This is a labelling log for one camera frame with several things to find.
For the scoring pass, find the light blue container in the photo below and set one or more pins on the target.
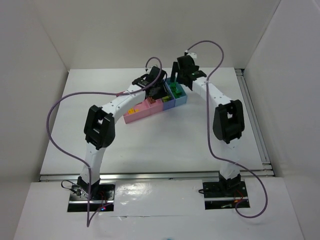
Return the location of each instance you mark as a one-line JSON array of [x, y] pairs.
[[183, 98]]

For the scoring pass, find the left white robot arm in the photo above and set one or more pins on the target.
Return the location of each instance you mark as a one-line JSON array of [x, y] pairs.
[[100, 124]]

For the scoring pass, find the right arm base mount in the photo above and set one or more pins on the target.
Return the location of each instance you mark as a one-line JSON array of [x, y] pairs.
[[216, 199]]

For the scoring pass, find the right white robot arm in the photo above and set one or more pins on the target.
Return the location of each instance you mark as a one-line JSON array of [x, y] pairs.
[[228, 120]]

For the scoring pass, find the dark green long lego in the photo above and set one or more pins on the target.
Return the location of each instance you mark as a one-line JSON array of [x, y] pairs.
[[171, 87]]

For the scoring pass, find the lime long lego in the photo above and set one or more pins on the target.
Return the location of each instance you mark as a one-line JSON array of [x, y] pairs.
[[166, 98]]

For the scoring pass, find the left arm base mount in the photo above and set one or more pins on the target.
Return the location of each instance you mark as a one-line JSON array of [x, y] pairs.
[[102, 200]]

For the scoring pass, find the aluminium rail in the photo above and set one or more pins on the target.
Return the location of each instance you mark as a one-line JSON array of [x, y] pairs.
[[135, 176], [267, 167]]

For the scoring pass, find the dark green small lego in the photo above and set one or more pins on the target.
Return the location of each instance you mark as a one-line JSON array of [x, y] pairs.
[[177, 94]]

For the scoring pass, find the small pink container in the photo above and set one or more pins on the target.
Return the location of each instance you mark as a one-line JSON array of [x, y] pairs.
[[155, 107]]

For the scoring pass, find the brown lego brick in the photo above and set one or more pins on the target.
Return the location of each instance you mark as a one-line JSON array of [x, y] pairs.
[[151, 100]]

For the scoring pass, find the aluminium rail front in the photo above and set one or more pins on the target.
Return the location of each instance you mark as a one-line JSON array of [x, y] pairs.
[[135, 176]]

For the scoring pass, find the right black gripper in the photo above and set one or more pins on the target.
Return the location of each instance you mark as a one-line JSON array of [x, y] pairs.
[[181, 78]]

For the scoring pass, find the purple blue container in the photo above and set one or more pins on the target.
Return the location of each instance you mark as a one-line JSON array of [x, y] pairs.
[[170, 104]]

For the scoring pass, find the aluminium rail right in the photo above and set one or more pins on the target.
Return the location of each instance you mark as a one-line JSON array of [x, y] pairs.
[[267, 167]]

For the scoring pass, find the large pink container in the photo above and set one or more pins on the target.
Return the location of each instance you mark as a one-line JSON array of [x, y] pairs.
[[128, 118]]

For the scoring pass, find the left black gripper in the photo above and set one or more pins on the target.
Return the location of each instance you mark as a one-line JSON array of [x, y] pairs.
[[155, 91]]

